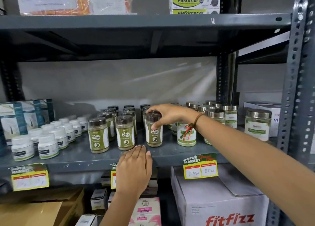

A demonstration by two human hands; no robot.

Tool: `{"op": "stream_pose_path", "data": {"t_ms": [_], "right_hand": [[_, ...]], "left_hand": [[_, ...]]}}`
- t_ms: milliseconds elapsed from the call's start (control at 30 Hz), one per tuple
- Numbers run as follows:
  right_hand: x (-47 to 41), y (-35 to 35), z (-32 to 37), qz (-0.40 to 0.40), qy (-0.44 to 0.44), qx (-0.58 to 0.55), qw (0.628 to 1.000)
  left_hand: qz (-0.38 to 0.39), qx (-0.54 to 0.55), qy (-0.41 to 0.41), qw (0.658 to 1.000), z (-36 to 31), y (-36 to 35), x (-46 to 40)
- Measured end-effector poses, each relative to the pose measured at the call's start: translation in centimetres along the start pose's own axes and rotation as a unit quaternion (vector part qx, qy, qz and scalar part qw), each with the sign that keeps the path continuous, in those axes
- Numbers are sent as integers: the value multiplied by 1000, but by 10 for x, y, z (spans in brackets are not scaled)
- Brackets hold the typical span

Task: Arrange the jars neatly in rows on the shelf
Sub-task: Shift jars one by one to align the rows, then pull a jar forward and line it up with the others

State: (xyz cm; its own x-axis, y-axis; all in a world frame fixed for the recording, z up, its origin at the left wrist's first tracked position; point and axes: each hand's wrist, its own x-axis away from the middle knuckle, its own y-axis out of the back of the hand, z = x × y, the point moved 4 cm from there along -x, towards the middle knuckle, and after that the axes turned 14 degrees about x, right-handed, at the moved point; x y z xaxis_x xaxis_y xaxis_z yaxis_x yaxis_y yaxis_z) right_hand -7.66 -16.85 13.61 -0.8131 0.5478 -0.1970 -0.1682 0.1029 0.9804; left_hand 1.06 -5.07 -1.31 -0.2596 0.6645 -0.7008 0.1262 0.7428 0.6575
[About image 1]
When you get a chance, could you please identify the person's right hand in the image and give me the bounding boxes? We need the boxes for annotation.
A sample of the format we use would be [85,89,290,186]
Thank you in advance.
[146,104,199,131]

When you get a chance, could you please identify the person's left hand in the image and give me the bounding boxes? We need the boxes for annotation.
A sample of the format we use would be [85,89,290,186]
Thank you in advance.
[116,145,153,199]

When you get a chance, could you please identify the brown-lid green powder jar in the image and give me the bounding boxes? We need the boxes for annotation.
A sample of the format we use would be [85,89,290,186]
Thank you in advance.
[145,111,163,147]

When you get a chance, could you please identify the person's left forearm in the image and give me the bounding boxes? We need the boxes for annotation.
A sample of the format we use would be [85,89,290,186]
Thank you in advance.
[99,191,143,226]

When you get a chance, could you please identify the person's right forearm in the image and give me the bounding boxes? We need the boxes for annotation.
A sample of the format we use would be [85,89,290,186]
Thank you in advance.
[196,114,315,226]

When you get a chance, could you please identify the yellow shelf price tag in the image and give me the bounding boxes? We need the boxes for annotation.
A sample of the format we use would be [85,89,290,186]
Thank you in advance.
[110,162,119,189]
[183,153,219,180]
[9,163,50,191]

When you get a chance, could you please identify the group of brown-lid spice jars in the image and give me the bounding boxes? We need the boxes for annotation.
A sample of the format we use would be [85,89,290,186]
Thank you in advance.
[88,104,151,154]

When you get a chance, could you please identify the group of steel-lid glass jars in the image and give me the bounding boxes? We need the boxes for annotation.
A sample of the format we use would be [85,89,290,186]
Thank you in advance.
[168,100,272,147]

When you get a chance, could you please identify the pink white product box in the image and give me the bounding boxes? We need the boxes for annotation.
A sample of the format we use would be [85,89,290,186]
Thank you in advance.
[129,197,161,226]

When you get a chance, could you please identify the small white product box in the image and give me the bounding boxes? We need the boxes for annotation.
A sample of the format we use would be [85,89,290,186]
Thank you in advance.
[75,214,98,226]
[90,189,108,211]

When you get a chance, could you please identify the white carton with red print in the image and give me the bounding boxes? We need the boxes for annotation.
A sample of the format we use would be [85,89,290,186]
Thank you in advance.
[171,164,269,226]

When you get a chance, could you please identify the group of white pill bottles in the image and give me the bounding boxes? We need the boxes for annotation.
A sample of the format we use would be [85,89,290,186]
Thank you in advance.
[11,117,88,162]

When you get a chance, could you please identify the grey metal shelf rack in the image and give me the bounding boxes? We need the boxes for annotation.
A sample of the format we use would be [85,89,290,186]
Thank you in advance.
[0,0,315,226]

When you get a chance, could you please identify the teal white product box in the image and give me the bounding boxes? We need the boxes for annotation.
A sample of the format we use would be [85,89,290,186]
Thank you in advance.
[0,103,28,145]
[34,99,55,126]
[21,101,43,131]

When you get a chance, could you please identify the brown cardboard box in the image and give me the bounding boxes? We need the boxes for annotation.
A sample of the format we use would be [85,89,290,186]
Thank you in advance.
[0,187,85,226]

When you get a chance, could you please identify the white blue product box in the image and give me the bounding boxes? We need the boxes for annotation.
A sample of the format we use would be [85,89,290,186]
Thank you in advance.
[244,101,281,138]

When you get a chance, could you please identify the green yellow tube box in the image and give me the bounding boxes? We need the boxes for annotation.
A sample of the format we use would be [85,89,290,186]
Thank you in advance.
[170,9,220,15]
[170,0,220,10]

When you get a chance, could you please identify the red green thread bracelet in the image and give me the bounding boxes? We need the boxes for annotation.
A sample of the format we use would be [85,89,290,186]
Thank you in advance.
[180,113,206,141]

